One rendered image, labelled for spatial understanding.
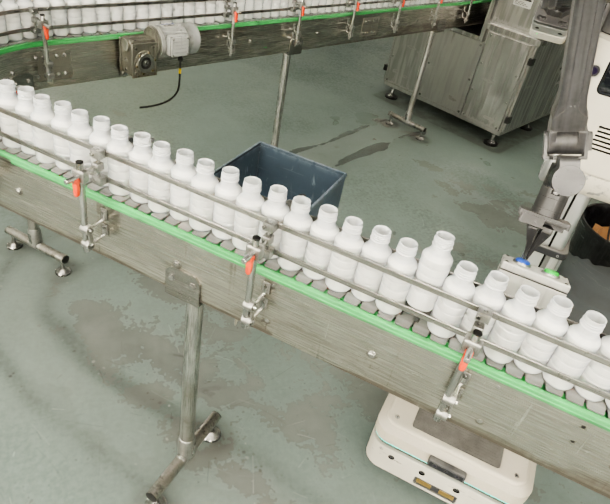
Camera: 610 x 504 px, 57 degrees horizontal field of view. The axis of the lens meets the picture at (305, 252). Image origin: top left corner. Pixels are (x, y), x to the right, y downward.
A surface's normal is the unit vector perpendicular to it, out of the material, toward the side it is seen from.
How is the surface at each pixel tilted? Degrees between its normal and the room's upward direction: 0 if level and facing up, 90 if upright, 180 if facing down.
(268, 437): 0
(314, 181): 90
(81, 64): 90
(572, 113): 101
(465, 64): 90
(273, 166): 90
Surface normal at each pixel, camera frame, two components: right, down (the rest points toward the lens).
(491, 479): -0.09, -0.43
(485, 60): -0.69, 0.33
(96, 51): 0.71, 0.51
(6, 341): 0.16, -0.80
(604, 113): -0.44, 0.47
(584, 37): -0.26, 0.69
